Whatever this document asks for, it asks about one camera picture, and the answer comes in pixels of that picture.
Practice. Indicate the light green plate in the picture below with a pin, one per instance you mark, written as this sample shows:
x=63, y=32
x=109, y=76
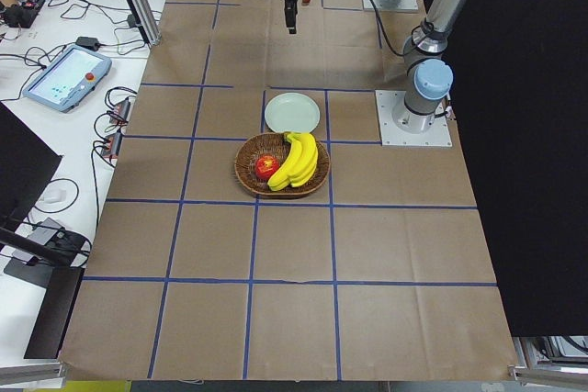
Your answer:
x=292, y=112

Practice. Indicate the brown wicker basket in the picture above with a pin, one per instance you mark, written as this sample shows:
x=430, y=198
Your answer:
x=275, y=145

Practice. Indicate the yellow banana bunch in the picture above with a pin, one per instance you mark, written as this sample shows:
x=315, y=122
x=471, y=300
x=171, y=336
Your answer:
x=300, y=165

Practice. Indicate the red apple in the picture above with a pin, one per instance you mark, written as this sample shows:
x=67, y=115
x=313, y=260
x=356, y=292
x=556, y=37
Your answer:
x=266, y=165

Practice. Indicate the black power adapter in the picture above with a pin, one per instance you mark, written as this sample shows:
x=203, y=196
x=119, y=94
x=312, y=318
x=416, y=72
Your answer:
x=89, y=43

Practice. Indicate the usb hub upper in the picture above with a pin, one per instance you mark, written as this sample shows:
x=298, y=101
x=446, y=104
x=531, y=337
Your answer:
x=119, y=114

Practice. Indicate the usb hub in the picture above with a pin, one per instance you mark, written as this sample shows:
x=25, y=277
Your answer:
x=111, y=146
x=119, y=114

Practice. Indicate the usb hub lower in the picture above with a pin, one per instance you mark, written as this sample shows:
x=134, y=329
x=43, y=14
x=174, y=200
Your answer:
x=111, y=146

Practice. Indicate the black curtain panel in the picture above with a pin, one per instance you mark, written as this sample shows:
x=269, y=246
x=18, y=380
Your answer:
x=520, y=94

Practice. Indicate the blue teach pendant near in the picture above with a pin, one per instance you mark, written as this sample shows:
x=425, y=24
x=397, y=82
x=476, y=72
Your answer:
x=69, y=78

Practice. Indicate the black electronics board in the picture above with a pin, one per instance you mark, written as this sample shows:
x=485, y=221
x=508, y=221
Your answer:
x=23, y=15

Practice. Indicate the brown paper table cover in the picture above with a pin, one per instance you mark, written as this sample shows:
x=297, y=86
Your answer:
x=382, y=274

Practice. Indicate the white charger block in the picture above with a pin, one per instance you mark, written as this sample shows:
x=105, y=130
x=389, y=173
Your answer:
x=55, y=195

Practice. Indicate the black monitor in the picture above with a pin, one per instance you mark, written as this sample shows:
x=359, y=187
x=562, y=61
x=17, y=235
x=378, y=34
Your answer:
x=27, y=166

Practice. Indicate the grey dock box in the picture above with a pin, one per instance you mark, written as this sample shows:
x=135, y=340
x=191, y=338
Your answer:
x=45, y=233

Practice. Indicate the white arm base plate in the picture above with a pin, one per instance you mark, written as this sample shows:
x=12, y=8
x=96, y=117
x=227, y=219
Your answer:
x=413, y=135

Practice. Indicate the aluminium rail bottom left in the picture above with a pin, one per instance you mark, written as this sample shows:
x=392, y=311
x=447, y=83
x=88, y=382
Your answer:
x=42, y=374

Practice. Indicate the aluminium rail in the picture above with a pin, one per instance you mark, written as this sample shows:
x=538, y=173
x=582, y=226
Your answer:
x=558, y=376
x=42, y=374

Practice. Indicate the aluminium rail bottom right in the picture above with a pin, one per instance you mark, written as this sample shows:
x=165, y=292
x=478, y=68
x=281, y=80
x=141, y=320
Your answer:
x=558, y=376

